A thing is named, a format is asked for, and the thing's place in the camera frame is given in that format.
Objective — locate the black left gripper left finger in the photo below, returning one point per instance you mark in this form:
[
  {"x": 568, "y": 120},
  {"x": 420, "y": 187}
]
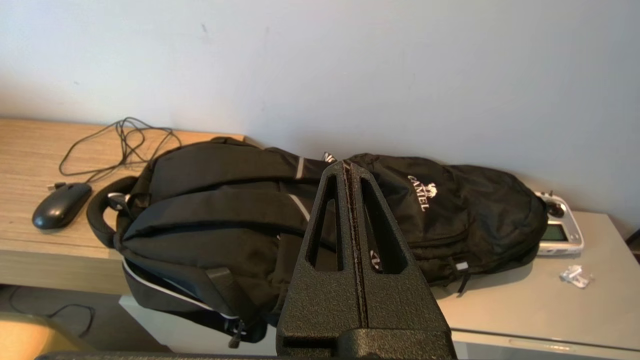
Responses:
[{"x": 320, "y": 305}]

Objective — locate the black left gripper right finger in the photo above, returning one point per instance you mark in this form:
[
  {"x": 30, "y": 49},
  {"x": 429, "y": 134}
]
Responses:
[{"x": 405, "y": 305}]

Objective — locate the black Camel logo backpack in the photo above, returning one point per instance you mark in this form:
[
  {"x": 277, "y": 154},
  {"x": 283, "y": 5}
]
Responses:
[{"x": 475, "y": 220}]

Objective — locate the large black grey-striped backpack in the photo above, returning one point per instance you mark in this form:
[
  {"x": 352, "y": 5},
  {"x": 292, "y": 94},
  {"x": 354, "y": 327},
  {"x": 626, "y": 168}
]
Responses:
[{"x": 210, "y": 225}]

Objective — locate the crumpled white paper scrap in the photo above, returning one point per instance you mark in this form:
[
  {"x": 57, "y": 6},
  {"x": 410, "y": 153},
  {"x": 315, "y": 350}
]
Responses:
[{"x": 575, "y": 276}]

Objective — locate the white remote controller with screen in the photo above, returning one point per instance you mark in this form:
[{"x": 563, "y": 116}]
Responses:
[{"x": 572, "y": 237}]

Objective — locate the black computer mouse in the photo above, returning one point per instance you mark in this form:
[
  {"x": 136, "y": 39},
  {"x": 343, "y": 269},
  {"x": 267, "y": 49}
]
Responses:
[{"x": 62, "y": 206}]

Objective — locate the yellowish tan chair back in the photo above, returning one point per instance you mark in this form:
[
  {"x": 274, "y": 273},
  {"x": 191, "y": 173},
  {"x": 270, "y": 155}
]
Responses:
[{"x": 25, "y": 340}]

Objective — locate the light wooden desk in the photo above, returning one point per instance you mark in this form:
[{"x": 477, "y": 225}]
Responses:
[{"x": 30, "y": 150}]

